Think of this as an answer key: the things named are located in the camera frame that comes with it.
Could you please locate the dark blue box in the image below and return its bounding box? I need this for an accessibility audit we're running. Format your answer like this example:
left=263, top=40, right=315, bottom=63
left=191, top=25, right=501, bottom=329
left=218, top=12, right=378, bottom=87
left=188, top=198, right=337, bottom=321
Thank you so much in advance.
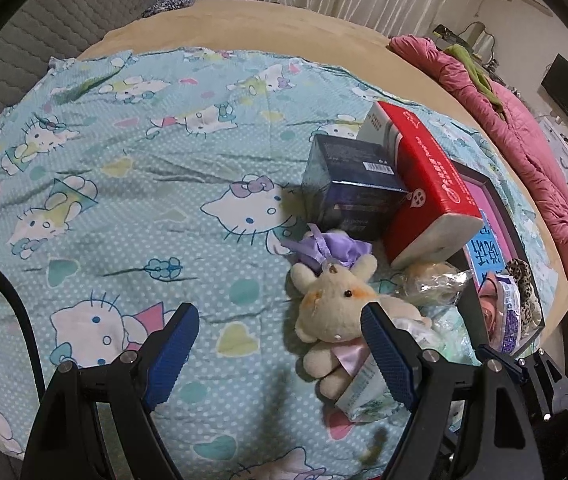
left=301, top=133, right=410, bottom=241

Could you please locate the grey quilted headboard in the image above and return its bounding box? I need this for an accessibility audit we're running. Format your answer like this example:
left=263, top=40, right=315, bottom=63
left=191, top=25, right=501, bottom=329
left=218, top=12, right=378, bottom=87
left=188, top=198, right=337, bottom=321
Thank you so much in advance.
left=0, top=0, right=172, bottom=166

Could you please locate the pink quilt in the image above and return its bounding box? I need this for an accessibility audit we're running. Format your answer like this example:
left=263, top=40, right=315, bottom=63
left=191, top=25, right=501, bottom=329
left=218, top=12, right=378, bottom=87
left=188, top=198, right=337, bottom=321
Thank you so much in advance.
left=388, top=35, right=568, bottom=286

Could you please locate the pink book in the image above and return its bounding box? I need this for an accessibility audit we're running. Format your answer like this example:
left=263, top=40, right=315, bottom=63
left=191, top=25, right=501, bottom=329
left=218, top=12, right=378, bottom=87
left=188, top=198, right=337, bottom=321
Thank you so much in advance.
left=464, top=180, right=507, bottom=286

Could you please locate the red tissue pack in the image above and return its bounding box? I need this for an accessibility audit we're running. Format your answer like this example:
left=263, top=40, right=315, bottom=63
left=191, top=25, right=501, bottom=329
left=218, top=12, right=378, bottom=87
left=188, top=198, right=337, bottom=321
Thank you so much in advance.
left=359, top=101, right=485, bottom=271

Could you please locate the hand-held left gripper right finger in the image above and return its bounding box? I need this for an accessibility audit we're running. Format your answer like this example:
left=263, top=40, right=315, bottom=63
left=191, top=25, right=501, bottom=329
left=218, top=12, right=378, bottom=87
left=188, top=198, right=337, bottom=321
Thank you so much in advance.
left=359, top=301, right=545, bottom=480

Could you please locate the green cloth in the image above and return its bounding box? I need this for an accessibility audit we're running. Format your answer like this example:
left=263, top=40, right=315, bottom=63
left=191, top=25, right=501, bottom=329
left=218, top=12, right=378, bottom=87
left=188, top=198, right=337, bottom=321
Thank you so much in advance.
left=445, top=44, right=507, bottom=116

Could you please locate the leopard print scrunchie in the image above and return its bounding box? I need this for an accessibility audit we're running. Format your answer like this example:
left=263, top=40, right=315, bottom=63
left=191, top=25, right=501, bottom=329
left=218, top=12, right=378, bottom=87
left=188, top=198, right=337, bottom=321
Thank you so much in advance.
left=506, top=258, right=540, bottom=333

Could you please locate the purple drawstring pouch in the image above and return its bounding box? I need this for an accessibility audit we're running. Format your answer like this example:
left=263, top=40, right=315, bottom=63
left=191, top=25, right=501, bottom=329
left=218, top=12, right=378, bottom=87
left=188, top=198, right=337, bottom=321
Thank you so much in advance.
left=280, top=224, right=374, bottom=277

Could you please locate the dark cardboard tray box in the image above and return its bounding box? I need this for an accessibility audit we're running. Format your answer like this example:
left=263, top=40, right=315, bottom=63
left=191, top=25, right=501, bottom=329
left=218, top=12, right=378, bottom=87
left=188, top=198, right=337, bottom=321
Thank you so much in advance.
left=449, top=156, right=547, bottom=361

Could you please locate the beige squishy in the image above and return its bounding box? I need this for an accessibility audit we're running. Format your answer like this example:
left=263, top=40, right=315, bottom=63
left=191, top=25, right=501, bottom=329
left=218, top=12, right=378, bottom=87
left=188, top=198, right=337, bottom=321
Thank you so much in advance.
left=396, top=260, right=475, bottom=308

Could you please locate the cartoon cat printed blanket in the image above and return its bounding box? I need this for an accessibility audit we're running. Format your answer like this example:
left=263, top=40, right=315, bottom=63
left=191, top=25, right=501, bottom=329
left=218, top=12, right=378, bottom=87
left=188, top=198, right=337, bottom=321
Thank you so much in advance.
left=0, top=46, right=560, bottom=480

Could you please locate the cluttered side table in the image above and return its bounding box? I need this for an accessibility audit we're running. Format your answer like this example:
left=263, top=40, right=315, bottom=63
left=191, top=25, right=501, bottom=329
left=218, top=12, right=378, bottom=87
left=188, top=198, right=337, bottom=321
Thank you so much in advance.
left=431, top=22, right=502, bottom=78

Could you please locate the beige bed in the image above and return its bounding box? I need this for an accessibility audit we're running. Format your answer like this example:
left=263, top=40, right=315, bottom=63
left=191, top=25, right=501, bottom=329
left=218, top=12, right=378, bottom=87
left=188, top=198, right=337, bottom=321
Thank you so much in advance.
left=76, top=0, right=568, bottom=341

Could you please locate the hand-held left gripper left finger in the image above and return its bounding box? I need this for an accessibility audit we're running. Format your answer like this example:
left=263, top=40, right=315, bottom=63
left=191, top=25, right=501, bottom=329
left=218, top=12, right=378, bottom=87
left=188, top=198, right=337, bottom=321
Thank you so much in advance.
left=21, top=302, right=201, bottom=480

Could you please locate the white drawer cabinet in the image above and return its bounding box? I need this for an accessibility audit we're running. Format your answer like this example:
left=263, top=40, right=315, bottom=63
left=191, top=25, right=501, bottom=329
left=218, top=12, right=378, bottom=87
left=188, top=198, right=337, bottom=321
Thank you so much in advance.
left=536, top=117, right=568, bottom=186

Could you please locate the black cable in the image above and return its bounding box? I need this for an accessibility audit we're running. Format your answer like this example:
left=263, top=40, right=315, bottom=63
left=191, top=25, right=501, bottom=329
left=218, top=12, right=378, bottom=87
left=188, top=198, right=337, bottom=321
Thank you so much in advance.
left=0, top=242, right=47, bottom=401

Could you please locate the white purple wipes packet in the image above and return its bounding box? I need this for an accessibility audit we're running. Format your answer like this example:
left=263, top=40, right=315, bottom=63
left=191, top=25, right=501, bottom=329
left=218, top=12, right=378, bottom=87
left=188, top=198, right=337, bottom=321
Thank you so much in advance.
left=484, top=272, right=522, bottom=353

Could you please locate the salmon pink plush item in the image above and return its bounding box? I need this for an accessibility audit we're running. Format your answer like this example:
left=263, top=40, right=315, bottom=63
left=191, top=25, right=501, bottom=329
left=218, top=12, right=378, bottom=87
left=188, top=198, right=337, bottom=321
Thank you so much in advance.
left=479, top=280, right=502, bottom=331

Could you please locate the beige bear plush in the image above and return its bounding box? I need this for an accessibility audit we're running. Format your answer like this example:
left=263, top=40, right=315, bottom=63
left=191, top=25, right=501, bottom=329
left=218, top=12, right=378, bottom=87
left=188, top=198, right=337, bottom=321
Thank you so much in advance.
left=291, top=255, right=432, bottom=401

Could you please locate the arched table mirror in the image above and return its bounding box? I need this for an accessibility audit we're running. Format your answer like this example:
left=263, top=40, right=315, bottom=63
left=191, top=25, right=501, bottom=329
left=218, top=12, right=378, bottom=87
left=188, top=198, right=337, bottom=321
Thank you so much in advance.
left=464, top=20, right=497, bottom=68

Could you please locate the green printed tissue packet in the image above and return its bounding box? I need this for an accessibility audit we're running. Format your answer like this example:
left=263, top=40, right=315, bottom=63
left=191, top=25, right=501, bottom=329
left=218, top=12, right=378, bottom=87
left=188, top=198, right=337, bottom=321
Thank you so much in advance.
left=334, top=360, right=405, bottom=423
left=404, top=305, right=480, bottom=361

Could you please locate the dark patterned cloth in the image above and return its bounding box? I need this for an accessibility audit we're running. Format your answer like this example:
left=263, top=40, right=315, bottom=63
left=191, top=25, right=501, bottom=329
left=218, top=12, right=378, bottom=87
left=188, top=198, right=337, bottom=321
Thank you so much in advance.
left=141, top=0, right=195, bottom=18

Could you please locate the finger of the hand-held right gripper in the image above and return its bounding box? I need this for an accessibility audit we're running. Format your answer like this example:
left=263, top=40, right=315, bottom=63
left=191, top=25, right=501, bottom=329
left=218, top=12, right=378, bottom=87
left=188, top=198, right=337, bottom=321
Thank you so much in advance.
left=476, top=345, right=568, bottom=428

